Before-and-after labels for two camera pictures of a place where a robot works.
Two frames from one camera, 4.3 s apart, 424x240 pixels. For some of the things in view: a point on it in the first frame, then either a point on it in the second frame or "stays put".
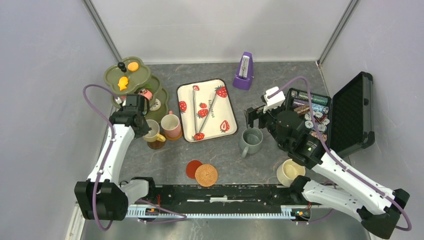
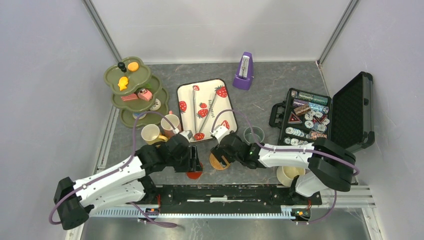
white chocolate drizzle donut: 156,106 stays put
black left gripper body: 143,130 -> 180,163
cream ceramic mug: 287,171 stays put
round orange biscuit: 133,66 stays put
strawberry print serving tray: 221,121 stays put
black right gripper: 251,114 -> 218,154
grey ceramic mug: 250,141 stays put
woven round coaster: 206,175 -> 215,163
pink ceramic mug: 171,124 stays put
